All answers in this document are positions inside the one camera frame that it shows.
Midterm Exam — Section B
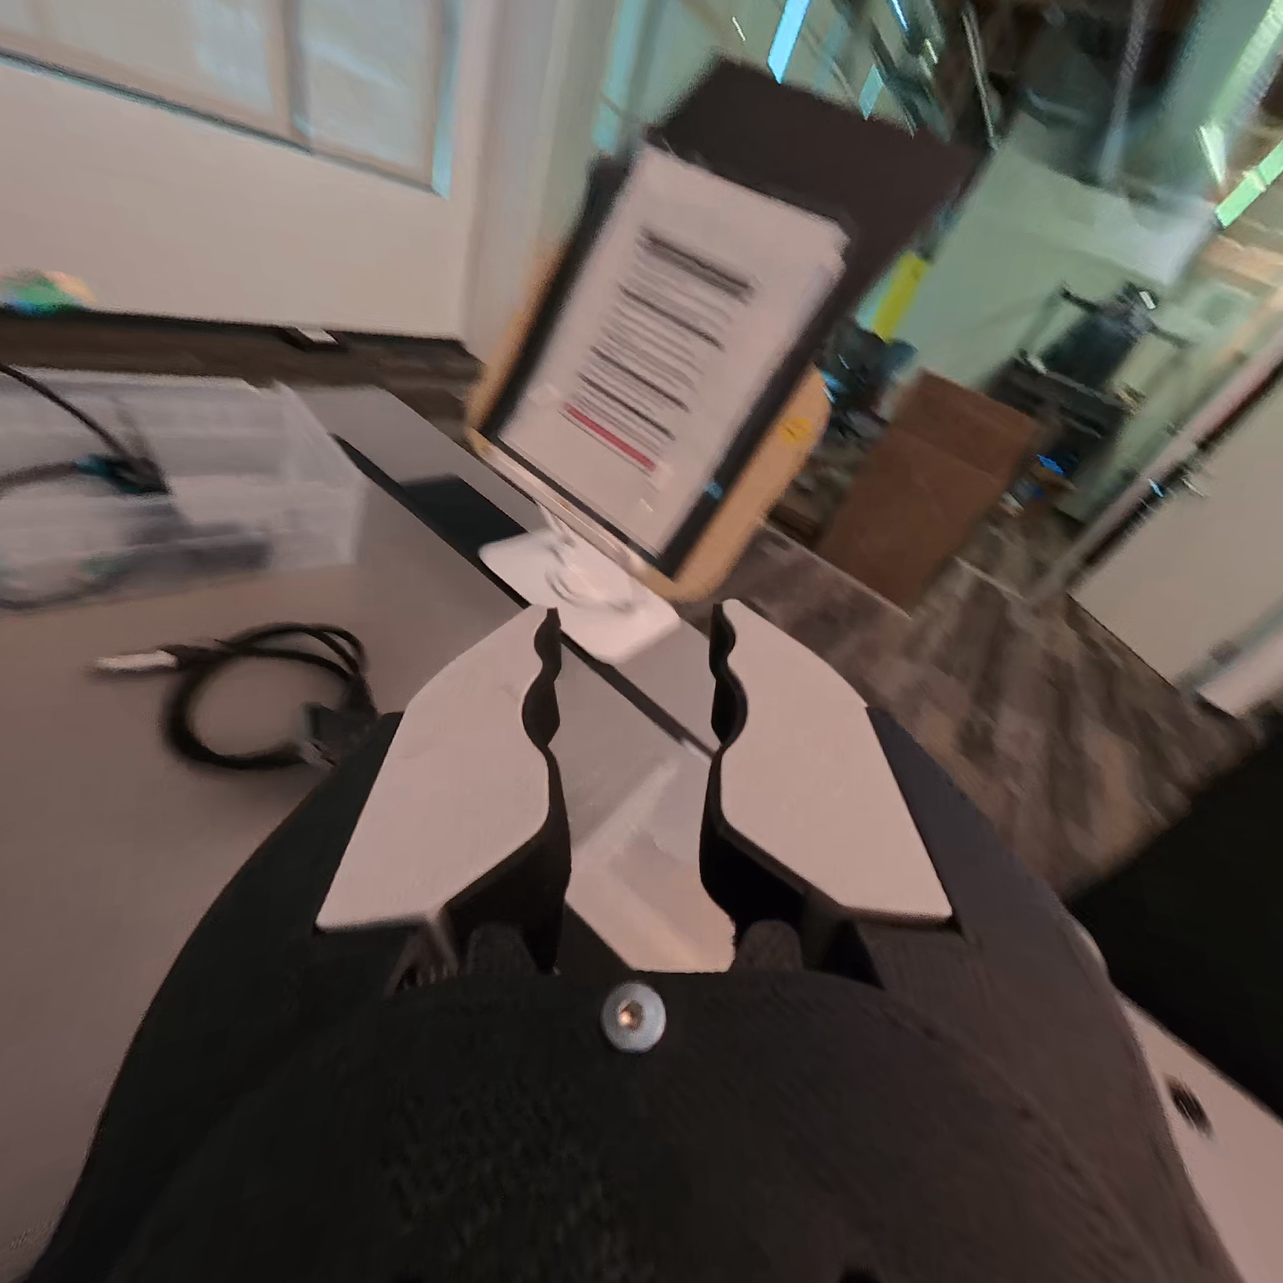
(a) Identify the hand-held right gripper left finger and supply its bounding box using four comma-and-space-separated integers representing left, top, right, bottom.
313, 603, 574, 938

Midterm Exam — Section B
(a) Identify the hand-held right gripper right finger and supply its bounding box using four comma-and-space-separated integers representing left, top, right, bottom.
699, 599, 956, 926

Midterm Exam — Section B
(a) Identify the black hdmi cable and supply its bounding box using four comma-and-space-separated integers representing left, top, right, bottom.
94, 622, 380, 773

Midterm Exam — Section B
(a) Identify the clear plastic bin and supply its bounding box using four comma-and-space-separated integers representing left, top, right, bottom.
0, 365, 369, 608

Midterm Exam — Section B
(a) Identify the brown cardboard box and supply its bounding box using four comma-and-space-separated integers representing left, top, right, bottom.
817, 371, 1046, 609

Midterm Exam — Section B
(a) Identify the wooden framed instruction sign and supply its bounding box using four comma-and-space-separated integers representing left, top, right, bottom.
466, 58, 979, 603

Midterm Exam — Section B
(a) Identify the blue cable connector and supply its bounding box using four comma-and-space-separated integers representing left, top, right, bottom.
78, 454, 166, 495

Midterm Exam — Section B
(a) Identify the thin black cable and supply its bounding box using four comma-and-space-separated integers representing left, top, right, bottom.
0, 365, 171, 608

